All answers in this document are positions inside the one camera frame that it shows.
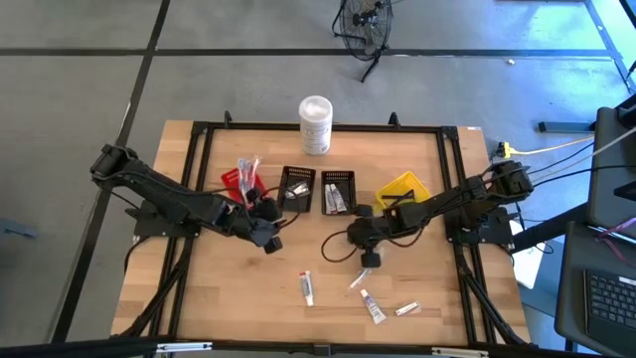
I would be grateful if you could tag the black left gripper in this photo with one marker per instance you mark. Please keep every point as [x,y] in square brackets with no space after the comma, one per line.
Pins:
[253,230]

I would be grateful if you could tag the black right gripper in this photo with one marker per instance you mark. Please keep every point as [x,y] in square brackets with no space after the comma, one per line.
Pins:
[365,231]

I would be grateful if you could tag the clear toothbrush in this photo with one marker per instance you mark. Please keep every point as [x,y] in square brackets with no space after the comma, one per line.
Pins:
[359,279]

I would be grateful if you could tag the clear silver packet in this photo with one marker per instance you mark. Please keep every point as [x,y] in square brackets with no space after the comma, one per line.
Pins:
[298,190]

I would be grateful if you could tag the small white tube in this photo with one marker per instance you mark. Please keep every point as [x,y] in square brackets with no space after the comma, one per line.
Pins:
[339,197]

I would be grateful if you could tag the white tube red end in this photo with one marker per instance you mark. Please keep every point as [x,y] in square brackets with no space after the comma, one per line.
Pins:
[329,200]

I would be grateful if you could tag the blue toothbrush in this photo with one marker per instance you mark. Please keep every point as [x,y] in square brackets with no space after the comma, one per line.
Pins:
[241,174]
[247,174]

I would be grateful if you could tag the red toothbrush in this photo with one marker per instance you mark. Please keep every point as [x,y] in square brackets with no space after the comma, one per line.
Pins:
[255,166]

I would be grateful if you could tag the white toothpaste tube blue print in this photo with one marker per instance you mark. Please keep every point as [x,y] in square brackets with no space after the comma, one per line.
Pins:
[306,286]

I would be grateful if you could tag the small clear packet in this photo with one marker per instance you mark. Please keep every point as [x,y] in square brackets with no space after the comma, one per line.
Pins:
[407,308]

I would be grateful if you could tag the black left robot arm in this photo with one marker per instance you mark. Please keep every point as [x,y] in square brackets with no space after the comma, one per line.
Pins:
[164,199]

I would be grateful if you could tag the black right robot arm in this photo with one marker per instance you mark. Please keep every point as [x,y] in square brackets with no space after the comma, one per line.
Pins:
[447,204]

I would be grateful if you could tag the black plastic basket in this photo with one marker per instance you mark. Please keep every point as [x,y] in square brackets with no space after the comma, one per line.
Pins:
[349,178]
[285,205]

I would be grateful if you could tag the red plastic basket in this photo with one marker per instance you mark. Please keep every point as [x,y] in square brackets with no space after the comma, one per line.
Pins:
[229,180]

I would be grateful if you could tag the yellow plastic basket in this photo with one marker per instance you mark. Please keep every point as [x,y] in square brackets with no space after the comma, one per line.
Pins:
[405,181]

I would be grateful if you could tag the white tube purple print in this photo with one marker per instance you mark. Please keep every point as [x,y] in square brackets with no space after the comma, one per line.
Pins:
[373,308]

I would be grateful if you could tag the white wipes canister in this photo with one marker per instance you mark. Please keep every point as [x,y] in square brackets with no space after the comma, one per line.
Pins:
[315,124]

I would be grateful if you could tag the white paper sheet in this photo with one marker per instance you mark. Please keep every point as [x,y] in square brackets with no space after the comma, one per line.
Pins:
[529,268]

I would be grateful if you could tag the black desk leg bar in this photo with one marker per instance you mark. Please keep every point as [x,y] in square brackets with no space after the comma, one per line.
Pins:
[551,229]

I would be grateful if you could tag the black floor fan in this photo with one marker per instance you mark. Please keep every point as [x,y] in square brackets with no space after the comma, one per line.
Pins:
[365,35]

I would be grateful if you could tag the black floor bar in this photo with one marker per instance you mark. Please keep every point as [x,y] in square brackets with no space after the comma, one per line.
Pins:
[566,126]

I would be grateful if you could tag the black rig crossbar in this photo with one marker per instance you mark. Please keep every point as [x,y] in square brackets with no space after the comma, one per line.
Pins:
[74,348]

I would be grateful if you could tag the grey side table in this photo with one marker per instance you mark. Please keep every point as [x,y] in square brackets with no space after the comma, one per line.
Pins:
[608,164]

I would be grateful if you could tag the grey laptop with keyboard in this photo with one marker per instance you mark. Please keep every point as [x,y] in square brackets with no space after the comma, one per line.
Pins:
[611,298]

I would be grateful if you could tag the grey floor object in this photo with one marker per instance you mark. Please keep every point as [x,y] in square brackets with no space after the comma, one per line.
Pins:
[17,230]

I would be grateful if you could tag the black aluminium table frame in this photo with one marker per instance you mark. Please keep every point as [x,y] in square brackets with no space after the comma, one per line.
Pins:
[248,127]

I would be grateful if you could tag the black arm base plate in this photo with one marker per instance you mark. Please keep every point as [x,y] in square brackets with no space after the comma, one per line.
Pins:
[149,226]
[492,231]

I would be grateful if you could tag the silver mounting bracket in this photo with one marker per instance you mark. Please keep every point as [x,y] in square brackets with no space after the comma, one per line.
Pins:
[184,347]
[459,352]

